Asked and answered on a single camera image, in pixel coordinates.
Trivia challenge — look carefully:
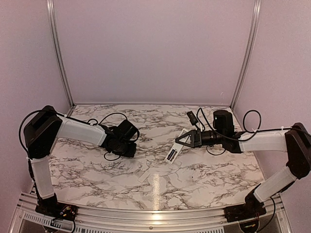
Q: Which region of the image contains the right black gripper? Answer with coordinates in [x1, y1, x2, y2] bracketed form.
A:
[176, 128, 225, 148]

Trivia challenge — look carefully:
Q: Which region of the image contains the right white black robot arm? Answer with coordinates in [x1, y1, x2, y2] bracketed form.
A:
[175, 110, 311, 217]

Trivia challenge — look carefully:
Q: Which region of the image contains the right aluminium frame post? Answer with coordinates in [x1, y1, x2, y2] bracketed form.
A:
[230, 0, 262, 110]

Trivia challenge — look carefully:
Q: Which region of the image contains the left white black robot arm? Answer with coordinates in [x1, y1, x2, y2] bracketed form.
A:
[18, 105, 140, 216]

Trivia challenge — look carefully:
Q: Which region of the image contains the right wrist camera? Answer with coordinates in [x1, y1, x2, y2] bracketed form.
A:
[187, 111, 198, 126]

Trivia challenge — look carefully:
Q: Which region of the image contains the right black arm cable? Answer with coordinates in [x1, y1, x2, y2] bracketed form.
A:
[196, 108, 292, 156]

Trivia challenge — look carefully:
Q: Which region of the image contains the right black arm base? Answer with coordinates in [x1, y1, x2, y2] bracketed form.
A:
[224, 185, 267, 222]

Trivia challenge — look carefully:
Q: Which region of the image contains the white remote control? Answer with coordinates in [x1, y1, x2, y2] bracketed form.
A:
[164, 128, 190, 164]

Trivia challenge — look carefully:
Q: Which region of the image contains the aluminium frame post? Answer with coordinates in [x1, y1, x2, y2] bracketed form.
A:
[230, 0, 262, 110]
[46, 0, 74, 108]

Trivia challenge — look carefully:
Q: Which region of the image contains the front aluminium rail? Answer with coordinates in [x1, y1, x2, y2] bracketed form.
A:
[9, 193, 292, 233]

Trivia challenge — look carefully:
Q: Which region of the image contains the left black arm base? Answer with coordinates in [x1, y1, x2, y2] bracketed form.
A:
[35, 202, 78, 221]

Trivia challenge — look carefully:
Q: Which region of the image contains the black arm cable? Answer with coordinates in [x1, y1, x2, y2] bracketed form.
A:
[196, 108, 292, 156]
[18, 109, 140, 185]

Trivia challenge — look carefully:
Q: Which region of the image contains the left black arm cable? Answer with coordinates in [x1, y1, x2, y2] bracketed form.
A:
[18, 109, 140, 185]

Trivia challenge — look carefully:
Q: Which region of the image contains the left aluminium frame post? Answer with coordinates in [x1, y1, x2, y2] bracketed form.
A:
[46, 0, 74, 108]

